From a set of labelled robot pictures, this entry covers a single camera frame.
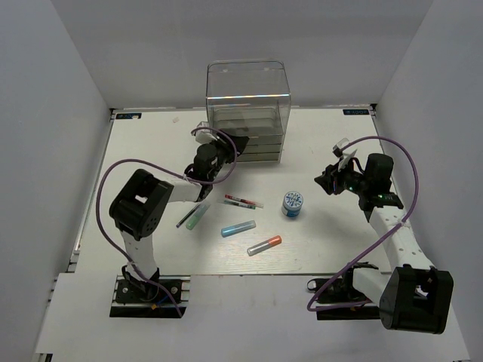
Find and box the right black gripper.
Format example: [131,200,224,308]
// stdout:
[315,155,371,195]

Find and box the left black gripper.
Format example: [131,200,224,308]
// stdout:
[208,130,249,181]

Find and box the blue cleaning gel jar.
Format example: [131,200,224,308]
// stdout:
[281,191,303,218]

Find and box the clear plastic drawer organizer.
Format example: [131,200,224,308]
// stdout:
[205,59,291,163]

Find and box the orange highlighter marker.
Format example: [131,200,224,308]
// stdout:
[247,235,282,256]

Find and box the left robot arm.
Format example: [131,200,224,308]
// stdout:
[109,136,249,301]

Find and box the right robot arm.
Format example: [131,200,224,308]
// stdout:
[307,153,454,334]

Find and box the red refill pen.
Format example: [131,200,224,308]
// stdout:
[224,194,264,208]

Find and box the green refill pen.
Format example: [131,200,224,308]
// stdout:
[222,200,257,210]

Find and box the right blue table label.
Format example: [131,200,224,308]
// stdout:
[343,109,370,115]

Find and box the blue table label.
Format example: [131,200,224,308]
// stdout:
[343,109,370,115]
[115,112,142,120]

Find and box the blue highlighter marker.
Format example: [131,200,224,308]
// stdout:
[220,220,257,238]

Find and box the green highlighter marker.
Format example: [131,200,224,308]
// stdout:
[186,204,210,230]

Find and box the dark blue pen refill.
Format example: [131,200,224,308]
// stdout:
[176,204,199,229]

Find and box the left blue table label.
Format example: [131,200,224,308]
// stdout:
[115,112,142,120]

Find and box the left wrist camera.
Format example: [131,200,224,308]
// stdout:
[194,121,217,144]

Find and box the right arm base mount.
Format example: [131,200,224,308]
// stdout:
[310,278,380,321]

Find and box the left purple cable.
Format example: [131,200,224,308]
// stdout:
[96,127,238,317]

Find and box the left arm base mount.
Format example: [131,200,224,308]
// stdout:
[109,275,191,319]

